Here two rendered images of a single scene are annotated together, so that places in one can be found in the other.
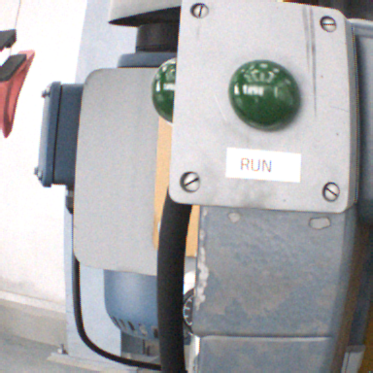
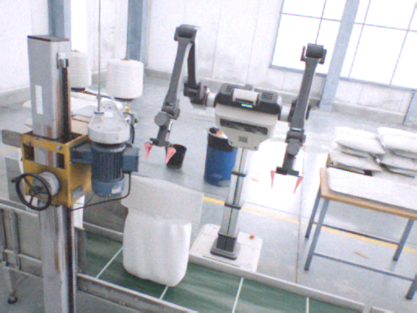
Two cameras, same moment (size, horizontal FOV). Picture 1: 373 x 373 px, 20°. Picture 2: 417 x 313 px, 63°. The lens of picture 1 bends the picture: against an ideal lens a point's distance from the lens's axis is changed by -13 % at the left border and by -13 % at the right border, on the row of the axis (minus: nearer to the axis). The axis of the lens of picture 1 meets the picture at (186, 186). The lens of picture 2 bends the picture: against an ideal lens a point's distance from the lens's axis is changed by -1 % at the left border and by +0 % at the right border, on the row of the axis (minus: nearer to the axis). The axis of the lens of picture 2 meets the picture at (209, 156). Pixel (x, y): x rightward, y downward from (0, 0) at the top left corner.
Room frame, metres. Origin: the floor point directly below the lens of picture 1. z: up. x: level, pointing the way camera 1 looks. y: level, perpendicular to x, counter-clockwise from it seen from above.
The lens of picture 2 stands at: (2.48, 0.40, 1.93)
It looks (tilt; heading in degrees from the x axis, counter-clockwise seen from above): 22 degrees down; 178
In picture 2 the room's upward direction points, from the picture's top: 8 degrees clockwise
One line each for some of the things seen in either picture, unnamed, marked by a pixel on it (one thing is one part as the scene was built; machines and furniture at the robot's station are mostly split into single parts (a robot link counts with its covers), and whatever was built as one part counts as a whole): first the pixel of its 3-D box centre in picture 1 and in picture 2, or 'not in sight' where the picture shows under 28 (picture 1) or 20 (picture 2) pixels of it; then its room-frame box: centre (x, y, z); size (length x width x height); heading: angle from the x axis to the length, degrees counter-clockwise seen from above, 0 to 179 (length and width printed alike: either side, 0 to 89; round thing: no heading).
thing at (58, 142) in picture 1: (77, 146); (131, 161); (1.00, 0.09, 1.25); 0.10 x 0.08 x 0.12; 10
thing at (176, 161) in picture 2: not in sight; (174, 156); (-1.76, 0.10, 0.13); 0.30 x 0.30 x 0.26
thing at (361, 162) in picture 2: not in sight; (354, 159); (-2.01, 2.58, 0.33); 0.66 x 0.43 x 0.13; 75
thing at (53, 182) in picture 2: not in sight; (45, 184); (1.12, -0.26, 1.14); 0.11 x 0.06 x 0.11; 75
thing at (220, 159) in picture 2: not in sight; (222, 156); (-1.50, 0.70, 0.32); 0.51 x 0.48 x 0.65; 165
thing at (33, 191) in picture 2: not in sight; (32, 191); (1.19, -0.28, 1.13); 0.18 x 0.11 x 0.18; 75
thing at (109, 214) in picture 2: not in sight; (66, 196); (0.22, -0.55, 0.54); 1.05 x 0.02 x 0.41; 75
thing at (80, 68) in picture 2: not in sight; (76, 68); (0.81, -0.23, 1.61); 0.15 x 0.14 x 0.17; 75
